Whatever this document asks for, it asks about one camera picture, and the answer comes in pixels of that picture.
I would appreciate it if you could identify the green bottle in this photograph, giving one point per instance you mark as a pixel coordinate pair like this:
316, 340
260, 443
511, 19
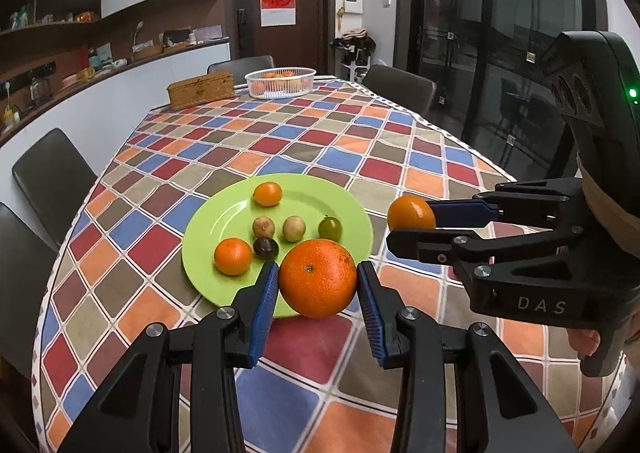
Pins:
19, 19

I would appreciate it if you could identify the red box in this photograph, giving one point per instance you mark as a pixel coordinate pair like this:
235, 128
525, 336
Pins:
84, 58

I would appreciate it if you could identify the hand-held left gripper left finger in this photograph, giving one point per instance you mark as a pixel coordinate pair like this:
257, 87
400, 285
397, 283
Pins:
262, 318

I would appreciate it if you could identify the person's right hand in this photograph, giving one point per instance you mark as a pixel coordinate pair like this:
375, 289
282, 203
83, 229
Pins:
585, 340

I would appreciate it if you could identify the pile of tangerines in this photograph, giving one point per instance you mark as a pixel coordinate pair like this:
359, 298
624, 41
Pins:
280, 78

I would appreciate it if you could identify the glass jug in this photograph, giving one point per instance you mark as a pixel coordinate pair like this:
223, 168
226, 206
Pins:
38, 89

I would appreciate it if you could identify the black framed glass sliding door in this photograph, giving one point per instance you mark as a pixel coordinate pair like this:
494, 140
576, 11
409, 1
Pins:
500, 58

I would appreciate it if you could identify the colourful checkered tablecloth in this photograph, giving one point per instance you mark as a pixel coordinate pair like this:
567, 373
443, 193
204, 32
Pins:
300, 143

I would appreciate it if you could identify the large orange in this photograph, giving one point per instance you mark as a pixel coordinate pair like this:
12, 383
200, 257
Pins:
318, 278

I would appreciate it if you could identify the teal box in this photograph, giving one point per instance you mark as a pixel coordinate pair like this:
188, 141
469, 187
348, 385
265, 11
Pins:
101, 56

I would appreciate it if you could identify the black bag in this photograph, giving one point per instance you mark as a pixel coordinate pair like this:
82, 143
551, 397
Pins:
177, 37

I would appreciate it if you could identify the small yellow bottle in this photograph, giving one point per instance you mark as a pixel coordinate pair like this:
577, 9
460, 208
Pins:
10, 114

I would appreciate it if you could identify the green plate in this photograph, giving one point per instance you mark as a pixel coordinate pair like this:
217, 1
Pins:
310, 198

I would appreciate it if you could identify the wooden wall shelf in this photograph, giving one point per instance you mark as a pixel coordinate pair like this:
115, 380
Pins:
50, 25

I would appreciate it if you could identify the medium orange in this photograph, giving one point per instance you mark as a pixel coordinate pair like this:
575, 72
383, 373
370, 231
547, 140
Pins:
411, 214
233, 256

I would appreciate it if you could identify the white sideboard counter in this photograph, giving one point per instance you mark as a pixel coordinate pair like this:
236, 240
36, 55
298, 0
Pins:
150, 78

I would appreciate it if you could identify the white plastic basket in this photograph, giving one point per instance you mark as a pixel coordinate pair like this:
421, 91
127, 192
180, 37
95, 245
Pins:
280, 88

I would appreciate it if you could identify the white desk lamp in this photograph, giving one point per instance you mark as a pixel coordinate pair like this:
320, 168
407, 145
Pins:
137, 35

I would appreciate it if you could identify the round tan fruit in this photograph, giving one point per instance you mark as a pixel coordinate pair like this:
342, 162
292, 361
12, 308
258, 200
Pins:
263, 226
294, 228

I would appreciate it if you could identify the cluttered white rack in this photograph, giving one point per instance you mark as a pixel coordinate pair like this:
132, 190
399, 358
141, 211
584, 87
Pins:
354, 50

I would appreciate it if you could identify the small orange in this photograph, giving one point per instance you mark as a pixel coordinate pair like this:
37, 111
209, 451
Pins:
267, 194

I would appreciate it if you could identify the dark purple plum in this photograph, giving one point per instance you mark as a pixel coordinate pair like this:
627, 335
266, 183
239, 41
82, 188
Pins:
265, 248

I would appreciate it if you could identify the shallow wicker tray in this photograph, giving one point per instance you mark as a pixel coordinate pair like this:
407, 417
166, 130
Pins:
147, 52

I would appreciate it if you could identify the dark leather chair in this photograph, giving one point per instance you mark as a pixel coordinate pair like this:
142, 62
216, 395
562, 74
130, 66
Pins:
400, 88
52, 183
240, 64
22, 283

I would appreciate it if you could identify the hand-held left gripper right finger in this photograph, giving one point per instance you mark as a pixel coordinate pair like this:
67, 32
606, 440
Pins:
372, 318

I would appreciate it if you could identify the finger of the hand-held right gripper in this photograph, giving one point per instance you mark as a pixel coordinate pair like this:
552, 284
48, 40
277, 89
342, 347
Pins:
425, 248
465, 214

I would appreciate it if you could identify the white intercom panel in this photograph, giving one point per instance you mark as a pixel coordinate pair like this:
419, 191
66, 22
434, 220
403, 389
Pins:
350, 3

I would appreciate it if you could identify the small green citrus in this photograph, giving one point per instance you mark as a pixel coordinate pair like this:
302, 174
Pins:
330, 227

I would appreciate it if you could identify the woven wicker box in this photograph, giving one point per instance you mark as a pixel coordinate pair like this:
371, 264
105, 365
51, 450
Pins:
201, 90

